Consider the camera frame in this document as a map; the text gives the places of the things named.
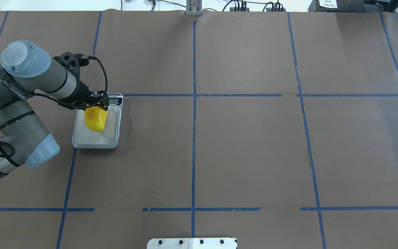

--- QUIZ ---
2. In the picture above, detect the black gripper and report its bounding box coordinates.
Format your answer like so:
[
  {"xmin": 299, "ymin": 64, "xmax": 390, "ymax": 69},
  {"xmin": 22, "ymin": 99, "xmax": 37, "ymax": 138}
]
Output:
[{"xmin": 58, "ymin": 80, "xmax": 110, "ymax": 111}]

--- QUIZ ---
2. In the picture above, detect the yellow mango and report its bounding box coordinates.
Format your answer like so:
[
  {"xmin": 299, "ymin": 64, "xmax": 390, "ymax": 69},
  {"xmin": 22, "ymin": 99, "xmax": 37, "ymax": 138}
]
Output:
[{"xmin": 84, "ymin": 107, "xmax": 108, "ymax": 132}]

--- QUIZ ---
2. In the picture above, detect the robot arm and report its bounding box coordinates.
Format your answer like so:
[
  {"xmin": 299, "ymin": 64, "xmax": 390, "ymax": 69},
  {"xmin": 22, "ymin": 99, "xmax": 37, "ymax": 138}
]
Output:
[{"xmin": 0, "ymin": 40, "xmax": 109, "ymax": 179}]

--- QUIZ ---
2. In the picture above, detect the silver digital kitchen scale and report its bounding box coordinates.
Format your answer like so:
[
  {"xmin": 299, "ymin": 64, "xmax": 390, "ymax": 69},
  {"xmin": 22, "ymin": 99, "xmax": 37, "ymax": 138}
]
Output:
[{"xmin": 72, "ymin": 93, "xmax": 123, "ymax": 149}]

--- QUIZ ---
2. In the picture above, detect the near black connector block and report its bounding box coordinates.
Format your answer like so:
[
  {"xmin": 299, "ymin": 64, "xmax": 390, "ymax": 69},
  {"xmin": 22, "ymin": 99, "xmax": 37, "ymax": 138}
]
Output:
[{"xmin": 222, "ymin": 0, "xmax": 248, "ymax": 12}]

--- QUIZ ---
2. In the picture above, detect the black connector block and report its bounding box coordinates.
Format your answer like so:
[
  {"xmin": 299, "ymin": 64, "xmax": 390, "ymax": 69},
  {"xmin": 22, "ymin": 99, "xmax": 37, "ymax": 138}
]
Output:
[
  {"xmin": 262, "ymin": 1, "xmax": 286, "ymax": 12},
  {"xmin": 222, "ymin": 0, "xmax": 248, "ymax": 12}
]

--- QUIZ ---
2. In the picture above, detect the far black connector block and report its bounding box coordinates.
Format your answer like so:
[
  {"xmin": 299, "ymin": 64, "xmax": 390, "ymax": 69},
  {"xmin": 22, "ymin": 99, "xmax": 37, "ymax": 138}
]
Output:
[{"xmin": 262, "ymin": 1, "xmax": 286, "ymax": 12}]

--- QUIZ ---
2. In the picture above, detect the black computer box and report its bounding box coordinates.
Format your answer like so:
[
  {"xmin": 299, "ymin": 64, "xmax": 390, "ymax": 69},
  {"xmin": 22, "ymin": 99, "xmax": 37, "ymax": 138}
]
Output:
[{"xmin": 308, "ymin": 0, "xmax": 380, "ymax": 13}]

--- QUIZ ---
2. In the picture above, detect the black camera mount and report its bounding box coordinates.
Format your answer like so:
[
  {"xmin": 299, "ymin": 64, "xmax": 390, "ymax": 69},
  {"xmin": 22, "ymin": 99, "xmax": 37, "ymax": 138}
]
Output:
[{"xmin": 53, "ymin": 52, "xmax": 89, "ymax": 76}]

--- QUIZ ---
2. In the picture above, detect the aluminium frame post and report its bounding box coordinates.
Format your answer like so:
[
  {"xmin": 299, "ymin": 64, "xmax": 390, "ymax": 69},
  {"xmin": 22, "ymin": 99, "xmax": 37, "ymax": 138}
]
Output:
[{"xmin": 185, "ymin": 0, "xmax": 203, "ymax": 16}]

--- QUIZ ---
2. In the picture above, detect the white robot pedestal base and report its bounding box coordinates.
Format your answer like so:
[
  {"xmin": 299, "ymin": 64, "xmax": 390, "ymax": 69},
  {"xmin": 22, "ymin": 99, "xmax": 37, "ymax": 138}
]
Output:
[{"xmin": 146, "ymin": 237, "xmax": 238, "ymax": 249}]

